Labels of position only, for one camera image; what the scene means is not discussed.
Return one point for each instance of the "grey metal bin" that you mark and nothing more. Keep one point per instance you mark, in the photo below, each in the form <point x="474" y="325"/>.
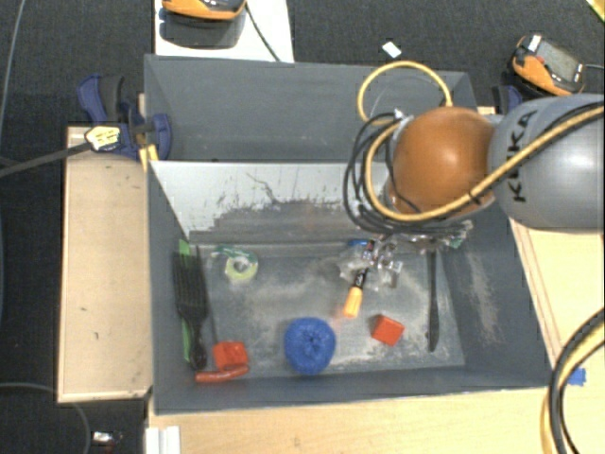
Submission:
<point x="293" y="111"/>

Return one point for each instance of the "red block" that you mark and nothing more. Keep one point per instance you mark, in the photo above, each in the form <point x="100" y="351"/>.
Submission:
<point x="230" y="354"/>

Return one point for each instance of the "pale wood board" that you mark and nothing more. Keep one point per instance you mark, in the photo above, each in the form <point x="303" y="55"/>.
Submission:
<point x="104" y="272"/>

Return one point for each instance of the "red toy sausage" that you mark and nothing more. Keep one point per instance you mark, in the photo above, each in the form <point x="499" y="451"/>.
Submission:
<point x="219" y="375"/>

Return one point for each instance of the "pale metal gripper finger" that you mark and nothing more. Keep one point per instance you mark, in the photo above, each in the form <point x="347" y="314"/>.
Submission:
<point x="353" y="262"/>
<point x="390" y="268"/>

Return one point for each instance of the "black long utensil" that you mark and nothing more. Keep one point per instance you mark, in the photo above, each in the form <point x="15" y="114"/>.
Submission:
<point x="433" y="319"/>

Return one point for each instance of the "blue scrubber ball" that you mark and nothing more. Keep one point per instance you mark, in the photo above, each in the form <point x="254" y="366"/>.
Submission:
<point x="309" y="345"/>

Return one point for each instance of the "orange-red cube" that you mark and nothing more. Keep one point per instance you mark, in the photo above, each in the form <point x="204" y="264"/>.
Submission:
<point x="387" y="330"/>

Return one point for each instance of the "green flat strip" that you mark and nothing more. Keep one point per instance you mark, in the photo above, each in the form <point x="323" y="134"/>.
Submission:
<point x="188" y="348"/>

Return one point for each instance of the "clear tape roll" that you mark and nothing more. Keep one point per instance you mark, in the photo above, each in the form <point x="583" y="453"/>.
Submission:
<point x="242" y="267"/>

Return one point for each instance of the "orange marker with black cap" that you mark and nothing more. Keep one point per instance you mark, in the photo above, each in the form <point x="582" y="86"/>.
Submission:
<point x="353" y="301"/>

